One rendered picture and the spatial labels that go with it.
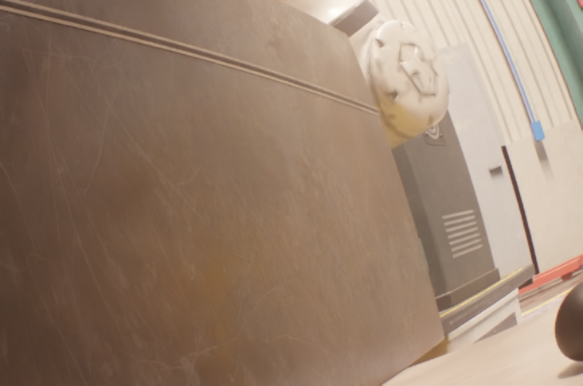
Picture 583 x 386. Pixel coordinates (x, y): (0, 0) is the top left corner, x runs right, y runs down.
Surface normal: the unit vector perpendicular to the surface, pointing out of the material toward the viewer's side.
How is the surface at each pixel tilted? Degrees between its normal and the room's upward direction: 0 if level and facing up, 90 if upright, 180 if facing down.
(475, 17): 90
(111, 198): 90
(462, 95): 90
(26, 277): 90
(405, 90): 100
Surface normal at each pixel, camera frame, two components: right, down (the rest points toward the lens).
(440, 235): 0.81, -0.34
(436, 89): 0.62, -0.19
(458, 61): -0.05, -0.15
